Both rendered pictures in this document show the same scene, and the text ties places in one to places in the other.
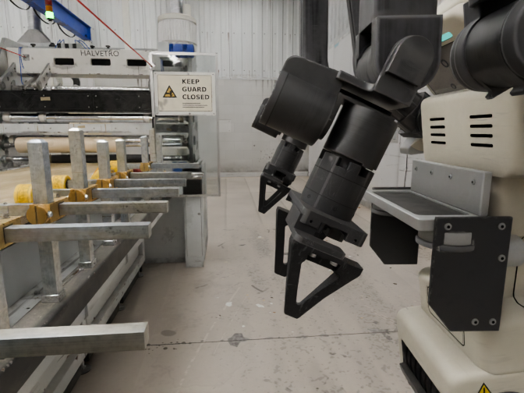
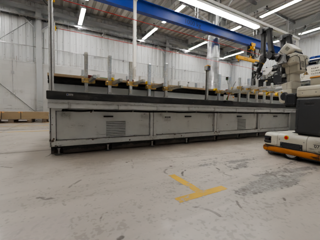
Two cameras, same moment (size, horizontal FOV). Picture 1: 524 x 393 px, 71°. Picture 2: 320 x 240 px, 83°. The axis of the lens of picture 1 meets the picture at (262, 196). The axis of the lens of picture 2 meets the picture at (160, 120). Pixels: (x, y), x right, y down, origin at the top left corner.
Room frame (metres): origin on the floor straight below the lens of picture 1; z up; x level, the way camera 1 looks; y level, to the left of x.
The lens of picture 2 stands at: (-1.84, -1.81, 0.52)
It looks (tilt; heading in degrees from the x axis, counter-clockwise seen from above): 3 degrees down; 66
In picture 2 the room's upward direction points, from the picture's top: 1 degrees clockwise
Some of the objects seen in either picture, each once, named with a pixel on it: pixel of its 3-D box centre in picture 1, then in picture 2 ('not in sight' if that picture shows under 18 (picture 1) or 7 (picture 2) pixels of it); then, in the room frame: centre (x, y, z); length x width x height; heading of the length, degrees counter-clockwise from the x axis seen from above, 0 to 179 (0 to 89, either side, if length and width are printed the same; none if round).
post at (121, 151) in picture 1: (123, 190); (271, 95); (1.68, 0.64, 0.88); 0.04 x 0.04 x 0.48; 6
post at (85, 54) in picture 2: not in sight; (85, 75); (-1.80, 0.29, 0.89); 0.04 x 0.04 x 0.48; 6
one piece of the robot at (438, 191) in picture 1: (431, 229); (284, 76); (0.59, -0.28, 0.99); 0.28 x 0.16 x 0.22; 1
